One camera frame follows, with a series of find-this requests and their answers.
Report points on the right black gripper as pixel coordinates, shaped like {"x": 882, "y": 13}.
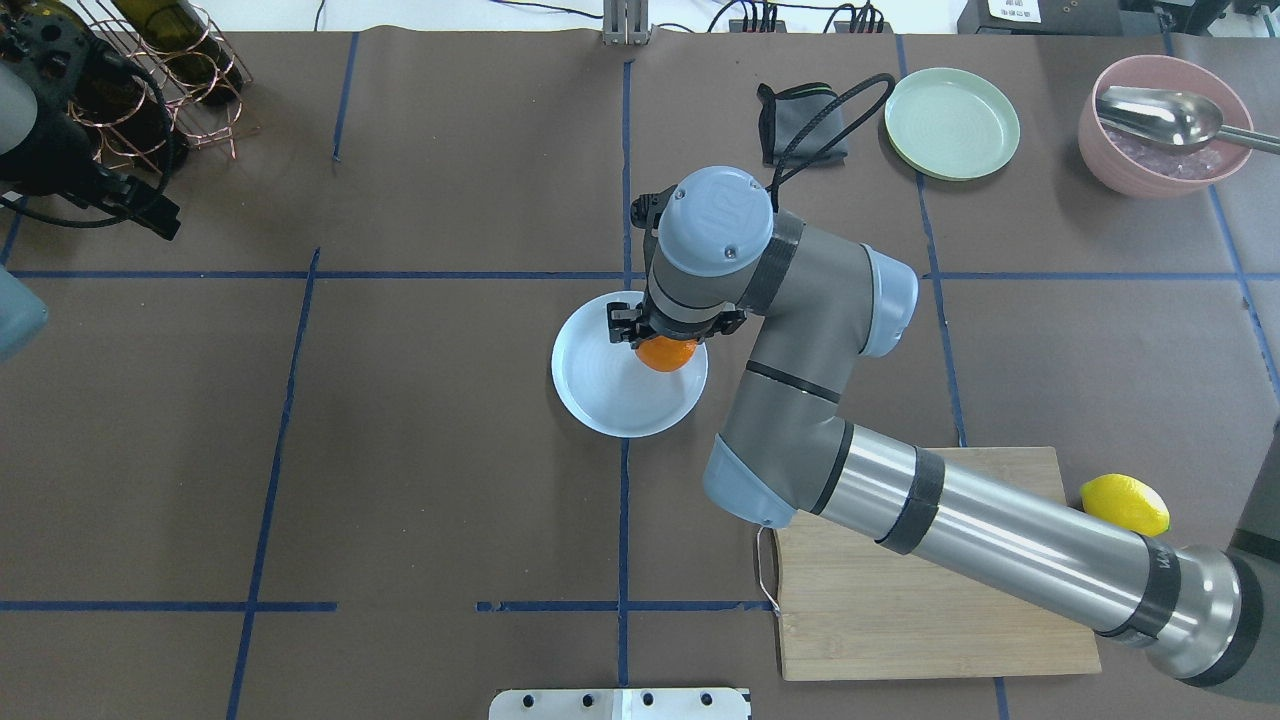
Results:
{"x": 627, "y": 326}

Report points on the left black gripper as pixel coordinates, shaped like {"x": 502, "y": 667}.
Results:
{"x": 62, "y": 152}

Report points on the orange fruit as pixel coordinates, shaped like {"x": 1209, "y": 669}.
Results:
{"x": 664, "y": 355}

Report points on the light blue plate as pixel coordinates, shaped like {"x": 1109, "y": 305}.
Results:
{"x": 608, "y": 388}

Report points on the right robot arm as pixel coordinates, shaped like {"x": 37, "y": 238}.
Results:
{"x": 716, "y": 250}

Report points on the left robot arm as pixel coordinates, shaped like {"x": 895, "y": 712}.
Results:
{"x": 15, "y": 200}

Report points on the green plate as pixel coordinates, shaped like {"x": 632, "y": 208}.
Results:
{"x": 951, "y": 124}

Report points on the dark wine bottle middle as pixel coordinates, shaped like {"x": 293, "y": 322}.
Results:
{"x": 187, "y": 47}

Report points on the black pouch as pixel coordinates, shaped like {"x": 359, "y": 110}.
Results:
{"x": 784, "y": 115}

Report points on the wooden cutting board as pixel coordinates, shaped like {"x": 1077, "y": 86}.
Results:
{"x": 853, "y": 612}

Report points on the pink bowl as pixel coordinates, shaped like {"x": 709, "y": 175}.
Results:
{"x": 1148, "y": 170}

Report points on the yellow lemon right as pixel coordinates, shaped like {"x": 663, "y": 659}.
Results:
{"x": 1126, "y": 502}

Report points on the metal scoop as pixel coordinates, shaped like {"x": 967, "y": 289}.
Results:
{"x": 1177, "y": 119}

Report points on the copper wire bottle rack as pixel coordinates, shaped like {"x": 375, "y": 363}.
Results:
{"x": 123, "y": 118}

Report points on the aluminium frame post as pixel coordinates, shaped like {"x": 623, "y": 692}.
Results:
{"x": 626, "y": 23}

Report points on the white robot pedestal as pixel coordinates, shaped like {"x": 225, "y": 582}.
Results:
{"x": 623, "y": 703}

